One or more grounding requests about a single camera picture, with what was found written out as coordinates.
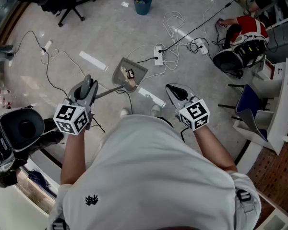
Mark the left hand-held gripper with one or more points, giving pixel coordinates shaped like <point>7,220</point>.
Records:
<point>69,118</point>

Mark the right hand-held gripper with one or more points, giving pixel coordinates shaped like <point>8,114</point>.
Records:
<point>194,114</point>

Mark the grey metal dustpan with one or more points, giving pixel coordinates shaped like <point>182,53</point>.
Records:
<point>120,79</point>

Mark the beige paper scrap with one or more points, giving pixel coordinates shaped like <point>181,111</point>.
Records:
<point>132,83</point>

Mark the black snack wrapper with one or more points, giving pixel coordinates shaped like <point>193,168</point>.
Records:
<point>130,73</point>

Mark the teal waste bin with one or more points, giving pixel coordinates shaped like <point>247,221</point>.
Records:
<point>142,7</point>

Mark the person's left forearm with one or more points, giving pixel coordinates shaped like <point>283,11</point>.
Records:
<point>70,157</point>

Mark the person's right forearm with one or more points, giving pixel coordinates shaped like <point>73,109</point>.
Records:
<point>213,147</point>

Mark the person's right white shoe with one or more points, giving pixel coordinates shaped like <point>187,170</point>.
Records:
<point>156,109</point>

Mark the person's white shoe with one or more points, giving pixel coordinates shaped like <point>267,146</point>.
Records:
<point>156,109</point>
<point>125,112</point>

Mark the person's black trousers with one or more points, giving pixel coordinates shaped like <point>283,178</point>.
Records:
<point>164,120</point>

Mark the person's left white shoe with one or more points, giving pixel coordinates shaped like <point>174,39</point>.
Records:
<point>125,112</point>

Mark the grey capsule backpack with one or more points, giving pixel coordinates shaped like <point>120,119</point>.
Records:
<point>226,61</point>
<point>26,128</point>

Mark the blue chair with black legs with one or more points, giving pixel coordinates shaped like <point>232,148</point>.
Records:
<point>248,102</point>

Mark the person's white t-shirt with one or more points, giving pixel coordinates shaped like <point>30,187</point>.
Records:
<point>146,176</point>

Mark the white cabinet with red label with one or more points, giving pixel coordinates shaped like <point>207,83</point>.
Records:
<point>283,104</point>

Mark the small white cup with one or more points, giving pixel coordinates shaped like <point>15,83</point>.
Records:
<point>287,139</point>

